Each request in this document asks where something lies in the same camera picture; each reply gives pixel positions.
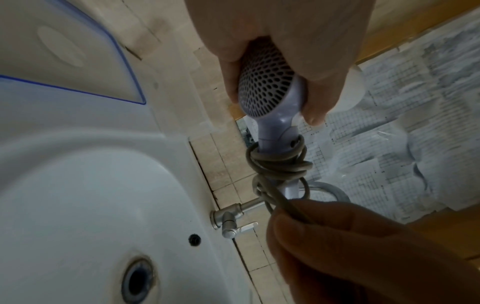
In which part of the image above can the person's right hand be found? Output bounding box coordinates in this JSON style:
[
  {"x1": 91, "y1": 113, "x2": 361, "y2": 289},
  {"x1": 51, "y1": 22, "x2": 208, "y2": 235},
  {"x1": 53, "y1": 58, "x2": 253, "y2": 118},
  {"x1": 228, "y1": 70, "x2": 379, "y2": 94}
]
[{"x1": 268, "y1": 199, "x2": 480, "y2": 304}]

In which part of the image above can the person's left hand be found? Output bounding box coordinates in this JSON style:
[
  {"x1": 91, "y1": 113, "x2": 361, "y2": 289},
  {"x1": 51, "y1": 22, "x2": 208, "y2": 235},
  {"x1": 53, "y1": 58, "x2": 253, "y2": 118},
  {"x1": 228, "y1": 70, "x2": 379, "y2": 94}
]
[{"x1": 186, "y1": 0, "x2": 377, "y2": 126}]

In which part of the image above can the lavender and white hair dryer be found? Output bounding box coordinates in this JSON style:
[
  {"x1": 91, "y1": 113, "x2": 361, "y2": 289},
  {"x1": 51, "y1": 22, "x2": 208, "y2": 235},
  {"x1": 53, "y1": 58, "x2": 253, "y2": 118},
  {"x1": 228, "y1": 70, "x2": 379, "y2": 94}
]
[{"x1": 237, "y1": 36, "x2": 365, "y2": 199}]

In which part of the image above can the grey hair dryer cord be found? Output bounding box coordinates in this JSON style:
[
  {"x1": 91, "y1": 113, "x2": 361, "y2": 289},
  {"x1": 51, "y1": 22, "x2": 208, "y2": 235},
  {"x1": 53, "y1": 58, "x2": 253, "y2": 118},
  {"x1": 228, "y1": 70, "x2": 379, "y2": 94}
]
[{"x1": 245, "y1": 135, "x2": 314, "y2": 223}]

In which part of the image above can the chrome water tap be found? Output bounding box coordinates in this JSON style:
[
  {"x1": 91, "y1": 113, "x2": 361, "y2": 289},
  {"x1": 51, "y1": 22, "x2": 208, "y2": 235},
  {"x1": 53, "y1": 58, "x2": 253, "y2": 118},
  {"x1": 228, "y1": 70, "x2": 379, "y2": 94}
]
[{"x1": 209, "y1": 197, "x2": 264, "y2": 239}]

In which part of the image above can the printed paper sheet covering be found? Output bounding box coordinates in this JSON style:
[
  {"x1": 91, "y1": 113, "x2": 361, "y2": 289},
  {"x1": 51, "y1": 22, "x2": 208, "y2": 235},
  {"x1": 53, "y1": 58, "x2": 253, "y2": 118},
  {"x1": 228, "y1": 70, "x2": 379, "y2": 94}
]
[{"x1": 300, "y1": 18, "x2": 480, "y2": 225}]

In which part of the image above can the metal basin drain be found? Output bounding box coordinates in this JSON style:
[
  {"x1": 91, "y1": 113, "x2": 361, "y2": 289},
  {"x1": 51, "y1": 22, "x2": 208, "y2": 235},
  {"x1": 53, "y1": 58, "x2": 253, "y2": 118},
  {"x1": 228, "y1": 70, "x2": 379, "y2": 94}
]
[{"x1": 120, "y1": 255, "x2": 158, "y2": 304}]

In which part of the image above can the white appliance with blue trim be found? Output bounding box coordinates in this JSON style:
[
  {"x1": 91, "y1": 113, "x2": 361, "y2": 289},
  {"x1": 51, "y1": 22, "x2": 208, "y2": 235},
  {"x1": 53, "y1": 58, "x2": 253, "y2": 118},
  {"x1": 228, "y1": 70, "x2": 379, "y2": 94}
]
[{"x1": 0, "y1": 0, "x2": 168, "y2": 137}]

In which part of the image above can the white ceramic washbasin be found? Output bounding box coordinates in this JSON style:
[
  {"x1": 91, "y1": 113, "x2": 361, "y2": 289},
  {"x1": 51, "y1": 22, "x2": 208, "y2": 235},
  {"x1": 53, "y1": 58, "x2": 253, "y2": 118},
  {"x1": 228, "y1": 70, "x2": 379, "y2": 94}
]
[{"x1": 0, "y1": 130, "x2": 252, "y2": 304}]

